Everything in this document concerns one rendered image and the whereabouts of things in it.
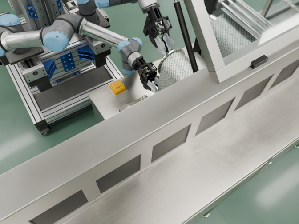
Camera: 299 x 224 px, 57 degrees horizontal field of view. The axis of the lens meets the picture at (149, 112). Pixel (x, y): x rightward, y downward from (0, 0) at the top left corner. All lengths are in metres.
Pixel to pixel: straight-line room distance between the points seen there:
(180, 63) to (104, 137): 0.66
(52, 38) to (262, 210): 1.91
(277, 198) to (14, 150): 2.16
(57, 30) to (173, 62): 0.65
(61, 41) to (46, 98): 1.06
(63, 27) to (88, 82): 1.05
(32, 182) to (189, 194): 0.40
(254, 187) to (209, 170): 1.66
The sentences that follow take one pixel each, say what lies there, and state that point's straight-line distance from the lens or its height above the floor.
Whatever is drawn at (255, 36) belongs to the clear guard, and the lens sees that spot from 0.77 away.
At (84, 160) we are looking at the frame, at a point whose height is 1.65.
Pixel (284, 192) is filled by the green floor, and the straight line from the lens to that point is 2.54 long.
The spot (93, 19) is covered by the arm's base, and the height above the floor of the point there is 0.87.
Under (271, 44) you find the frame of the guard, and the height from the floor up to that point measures 1.68.
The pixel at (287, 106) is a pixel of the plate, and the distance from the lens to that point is 1.00.
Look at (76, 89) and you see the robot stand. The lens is 2.50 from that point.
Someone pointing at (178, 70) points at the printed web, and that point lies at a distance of 1.16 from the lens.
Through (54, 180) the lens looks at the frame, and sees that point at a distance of 0.56.
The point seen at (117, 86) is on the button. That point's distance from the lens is 1.57.
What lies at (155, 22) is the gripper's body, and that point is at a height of 1.41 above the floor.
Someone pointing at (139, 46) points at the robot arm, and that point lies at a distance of 1.61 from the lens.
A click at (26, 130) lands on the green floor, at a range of 2.64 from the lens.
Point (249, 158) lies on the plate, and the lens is 0.85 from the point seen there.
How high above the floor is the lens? 2.17
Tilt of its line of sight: 58 degrees down
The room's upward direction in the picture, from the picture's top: 4 degrees clockwise
